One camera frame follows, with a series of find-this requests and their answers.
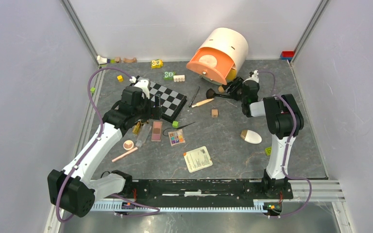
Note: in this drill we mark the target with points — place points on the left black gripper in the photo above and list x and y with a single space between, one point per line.
156 111

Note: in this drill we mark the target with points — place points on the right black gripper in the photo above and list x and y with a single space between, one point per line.
235 96

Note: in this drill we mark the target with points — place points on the small orange sponge ball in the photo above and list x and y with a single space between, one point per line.
221 89

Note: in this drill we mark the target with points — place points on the orange top drawer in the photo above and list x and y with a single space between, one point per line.
223 73

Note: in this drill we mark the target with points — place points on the black eyeliner pencil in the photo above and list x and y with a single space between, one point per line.
194 97

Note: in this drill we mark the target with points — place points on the black makeup brush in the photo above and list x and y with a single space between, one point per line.
212 94

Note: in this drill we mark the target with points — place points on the cream round drawer cabinet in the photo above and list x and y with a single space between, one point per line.
230 42

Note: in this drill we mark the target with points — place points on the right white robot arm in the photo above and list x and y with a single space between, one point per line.
284 121

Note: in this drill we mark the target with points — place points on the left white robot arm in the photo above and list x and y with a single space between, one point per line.
72 188

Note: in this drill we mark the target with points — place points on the pink blush palette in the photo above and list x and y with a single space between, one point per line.
156 131

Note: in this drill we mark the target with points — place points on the black white checkerboard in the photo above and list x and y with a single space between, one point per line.
171 102

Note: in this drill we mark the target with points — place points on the small green cube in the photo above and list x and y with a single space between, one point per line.
175 124

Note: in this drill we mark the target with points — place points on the black tweezers with loop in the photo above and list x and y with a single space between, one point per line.
171 128

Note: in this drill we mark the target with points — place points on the colourful eyeshadow palette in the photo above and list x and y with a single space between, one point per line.
176 137

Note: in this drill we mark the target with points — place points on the green number block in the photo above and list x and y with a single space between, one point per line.
168 75

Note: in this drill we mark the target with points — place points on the small wooden cube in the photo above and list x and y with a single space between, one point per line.
214 113

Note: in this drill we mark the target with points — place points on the white lego brick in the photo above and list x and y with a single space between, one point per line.
179 78

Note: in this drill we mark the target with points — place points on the white gold oval case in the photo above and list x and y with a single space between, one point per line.
251 137

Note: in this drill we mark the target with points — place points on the small round blush pot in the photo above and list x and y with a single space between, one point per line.
128 145

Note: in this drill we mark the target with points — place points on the yellow owl toy block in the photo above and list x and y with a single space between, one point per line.
158 63

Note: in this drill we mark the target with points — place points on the yellow small cube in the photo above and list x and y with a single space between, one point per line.
120 78

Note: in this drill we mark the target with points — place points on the red blue brick stack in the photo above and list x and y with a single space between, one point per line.
287 55

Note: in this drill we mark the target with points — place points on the wooden arch block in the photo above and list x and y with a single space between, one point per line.
130 60

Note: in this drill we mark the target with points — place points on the green lego brick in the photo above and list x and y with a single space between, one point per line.
268 151

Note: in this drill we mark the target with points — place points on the white paper sachet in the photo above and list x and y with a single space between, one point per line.
197 159

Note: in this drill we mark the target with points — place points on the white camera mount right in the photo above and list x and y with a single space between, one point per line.
254 76

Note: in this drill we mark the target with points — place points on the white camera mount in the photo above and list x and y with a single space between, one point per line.
254 76
142 83

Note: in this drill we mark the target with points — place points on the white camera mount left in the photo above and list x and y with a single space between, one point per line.
142 83

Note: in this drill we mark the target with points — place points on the wooden handled makeup tool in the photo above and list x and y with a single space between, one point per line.
202 102

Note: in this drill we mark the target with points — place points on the white corner bracket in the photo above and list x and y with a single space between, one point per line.
101 60

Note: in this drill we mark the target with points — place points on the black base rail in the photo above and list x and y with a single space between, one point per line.
185 193

